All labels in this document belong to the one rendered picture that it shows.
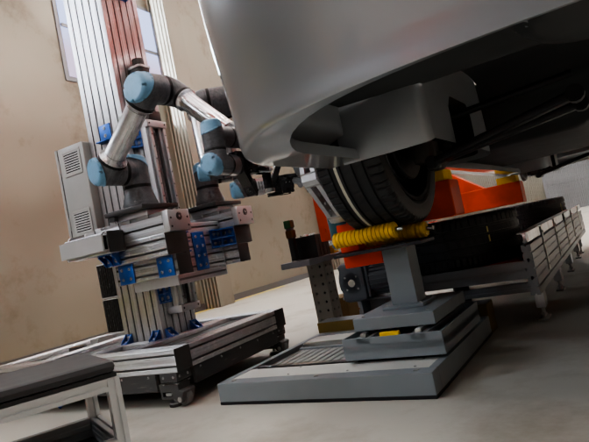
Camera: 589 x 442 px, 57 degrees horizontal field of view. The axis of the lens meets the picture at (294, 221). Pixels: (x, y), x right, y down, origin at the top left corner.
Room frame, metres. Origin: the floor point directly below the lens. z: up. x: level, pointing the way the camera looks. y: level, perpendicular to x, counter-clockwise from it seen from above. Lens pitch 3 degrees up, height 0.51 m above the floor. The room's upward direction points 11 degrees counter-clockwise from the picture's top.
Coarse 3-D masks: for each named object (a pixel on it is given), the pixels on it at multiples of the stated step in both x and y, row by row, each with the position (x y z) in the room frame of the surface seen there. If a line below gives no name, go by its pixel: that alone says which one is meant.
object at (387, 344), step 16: (464, 304) 2.20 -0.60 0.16; (448, 320) 2.00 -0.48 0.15; (464, 320) 1.98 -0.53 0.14; (352, 336) 2.00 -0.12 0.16; (368, 336) 1.91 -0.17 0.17; (384, 336) 1.85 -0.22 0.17; (400, 336) 1.82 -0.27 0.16; (416, 336) 1.79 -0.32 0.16; (432, 336) 1.77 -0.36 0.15; (448, 336) 1.80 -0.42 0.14; (464, 336) 1.95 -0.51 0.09; (352, 352) 1.92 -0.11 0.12; (368, 352) 1.89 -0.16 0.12; (384, 352) 1.86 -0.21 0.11; (400, 352) 1.83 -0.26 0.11; (416, 352) 1.80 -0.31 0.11; (432, 352) 1.77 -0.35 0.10
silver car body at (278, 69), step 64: (256, 0) 1.04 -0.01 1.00; (320, 0) 0.97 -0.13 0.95; (384, 0) 0.92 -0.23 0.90; (448, 0) 0.87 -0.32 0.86; (512, 0) 0.83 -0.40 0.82; (576, 0) 0.79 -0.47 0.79; (256, 64) 1.11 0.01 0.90; (320, 64) 1.02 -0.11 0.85; (384, 64) 0.96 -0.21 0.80; (448, 64) 1.39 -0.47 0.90; (512, 64) 2.07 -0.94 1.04; (576, 64) 2.17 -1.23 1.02; (256, 128) 1.18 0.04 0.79; (320, 128) 1.49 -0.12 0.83; (384, 128) 1.57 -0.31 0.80; (448, 128) 1.71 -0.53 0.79; (576, 128) 2.39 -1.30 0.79
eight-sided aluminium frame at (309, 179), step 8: (304, 168) 1.93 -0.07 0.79; (312, 168) 1.90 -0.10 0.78; (304, 176) 1.92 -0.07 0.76; (312, 176) 1.91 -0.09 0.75; (304, 184) 1.93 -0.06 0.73; (312, 184) 1.93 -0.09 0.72; (320, 184) 1.91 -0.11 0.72; (312, 192) 1.96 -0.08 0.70; (320, 192) 2.00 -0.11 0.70; (320, 200) 1.99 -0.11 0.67; (328, 200) 1.97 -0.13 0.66; (320, 208) 2.01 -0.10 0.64; (328, 208) 2.03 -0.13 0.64; (328, 216) 2.04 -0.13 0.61; (336, 216) 2.03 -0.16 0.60
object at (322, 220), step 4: (316, 204) 2.69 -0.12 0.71; (316, 208) 2.70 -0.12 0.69; (316, 212) 2.70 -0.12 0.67; (320, 212) 2.69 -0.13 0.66; (316, 216) 2.71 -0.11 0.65; (320, 216) 2.69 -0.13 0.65; (324, 216) 2.68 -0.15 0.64; (320, 220) 2.69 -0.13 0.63; (324, 220) 2.68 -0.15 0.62; (320, 224) 2.70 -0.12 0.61; (324, 224) 2.68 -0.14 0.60; (320, 228) 2.70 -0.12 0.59; (324, 228) 2.68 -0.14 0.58; (328, 228) 2.68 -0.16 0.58; (320, 232) 2.71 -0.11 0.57; (324, 232) 2.69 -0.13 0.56; (328, 232) 2.68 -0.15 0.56; (324, 236) 2.69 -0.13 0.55; (328, 236) 2.68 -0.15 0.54; (324, 240) 2.70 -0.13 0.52; (328, 240) 2.70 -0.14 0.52
